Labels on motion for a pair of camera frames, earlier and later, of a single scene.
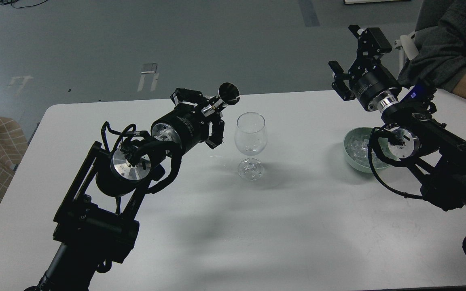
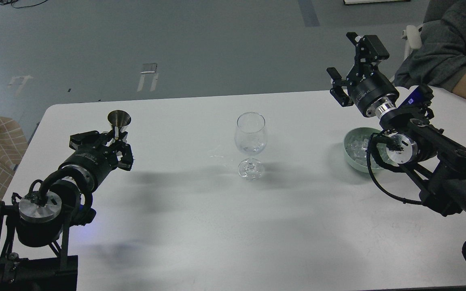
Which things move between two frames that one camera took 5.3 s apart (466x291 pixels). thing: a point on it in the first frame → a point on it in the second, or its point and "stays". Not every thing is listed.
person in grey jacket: x=454 y=40 stays
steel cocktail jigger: x=229 y=95 → x=119 y=119
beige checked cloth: x=0 y=145 stays
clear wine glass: x=251 y=138 stays
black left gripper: x=187 y=124 → x=94 y=163
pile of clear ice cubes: x=356 y=146 stays
